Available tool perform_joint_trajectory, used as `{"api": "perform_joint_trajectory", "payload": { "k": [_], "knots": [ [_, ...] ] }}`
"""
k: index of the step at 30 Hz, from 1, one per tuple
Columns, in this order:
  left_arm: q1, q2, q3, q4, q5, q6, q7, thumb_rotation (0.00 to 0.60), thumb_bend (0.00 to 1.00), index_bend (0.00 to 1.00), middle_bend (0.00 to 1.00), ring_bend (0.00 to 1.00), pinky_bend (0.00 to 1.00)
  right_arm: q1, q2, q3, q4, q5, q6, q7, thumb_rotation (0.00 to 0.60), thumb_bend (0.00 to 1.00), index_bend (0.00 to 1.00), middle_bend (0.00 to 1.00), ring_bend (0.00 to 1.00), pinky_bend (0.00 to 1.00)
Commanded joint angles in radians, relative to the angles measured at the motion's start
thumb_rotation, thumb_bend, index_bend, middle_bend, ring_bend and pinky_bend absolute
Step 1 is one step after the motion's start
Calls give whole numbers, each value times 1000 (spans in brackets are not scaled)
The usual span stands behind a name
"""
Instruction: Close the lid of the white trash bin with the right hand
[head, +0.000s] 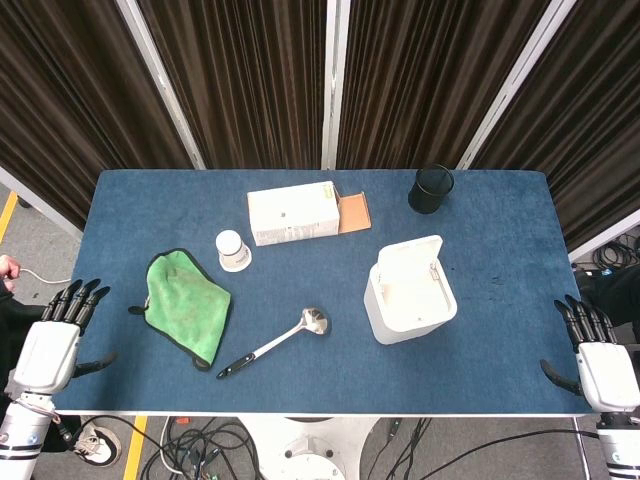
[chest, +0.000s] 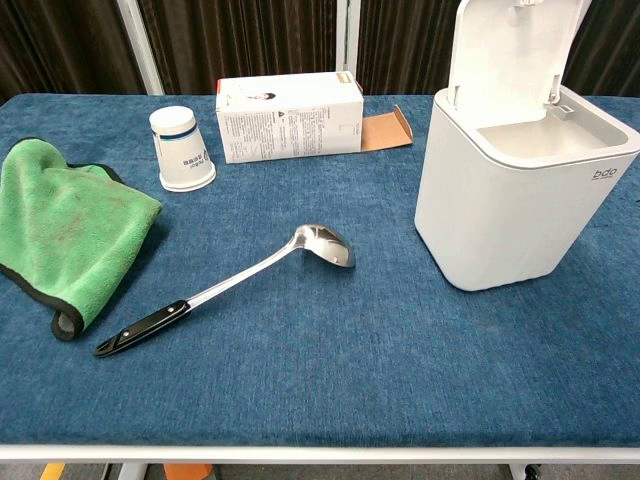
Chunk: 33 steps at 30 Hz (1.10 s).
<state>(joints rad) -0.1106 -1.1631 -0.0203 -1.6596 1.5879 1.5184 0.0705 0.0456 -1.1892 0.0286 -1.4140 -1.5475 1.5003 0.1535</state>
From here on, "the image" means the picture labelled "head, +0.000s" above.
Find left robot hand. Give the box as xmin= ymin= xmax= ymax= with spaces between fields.
xmin=10 ymin=278 xmax=119 ymax=396

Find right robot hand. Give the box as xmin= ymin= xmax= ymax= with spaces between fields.
xmin=539 ymin=294 xmax=640 ymax=413

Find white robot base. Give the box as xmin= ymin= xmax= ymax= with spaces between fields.
xmin=239 ymin=415 xmax=381 ymax=480

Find person's hand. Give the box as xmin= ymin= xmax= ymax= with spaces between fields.
xmin=0 ymin=254 xmax=22 ymax=294

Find white square container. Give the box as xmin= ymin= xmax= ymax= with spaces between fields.
xmin=363 ymin=234 xmax=459 ymax=346

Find white sneaker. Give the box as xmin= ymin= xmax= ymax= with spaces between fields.
xmin=72 ymin=424 xmax=123 ymax=469

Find green microfiber cloth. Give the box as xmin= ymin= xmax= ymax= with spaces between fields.
xmin=128 ymin=248 xmax=233 ymax=372

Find white round bottle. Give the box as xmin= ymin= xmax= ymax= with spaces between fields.
xmin=215 ymin=229 xmax=253 ymax=274

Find black mesh pen holder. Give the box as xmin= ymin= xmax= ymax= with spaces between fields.
xmin=407 ymin=163 xmax=456 ymax=216

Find blue table mat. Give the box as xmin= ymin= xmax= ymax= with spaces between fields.
xmin=53 ymin=168 xmax=594 ymax=416

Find white cardboard box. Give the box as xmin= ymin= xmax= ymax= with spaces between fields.
xmin=246 ymin=180 xmax=373 ymax=248

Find brown folding screen panels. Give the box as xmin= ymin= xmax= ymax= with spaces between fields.
xmin=0 ymin=0 xmax=640 ymax=251

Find white cable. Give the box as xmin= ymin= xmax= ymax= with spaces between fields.
xmin=17 ymin=267 xmax=72 ymax=286

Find black cable bundle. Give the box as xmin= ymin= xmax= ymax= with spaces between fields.
xmin=592 ymin=238 xmax=640 ymax=271

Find black floor cables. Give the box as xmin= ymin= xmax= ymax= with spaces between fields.
xmin=54 ymin=414 xmax=601 ymax=480

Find metal ladle with black handle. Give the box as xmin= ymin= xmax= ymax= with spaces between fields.
xmin=215 ymin=306 xmax=332 ymax=380

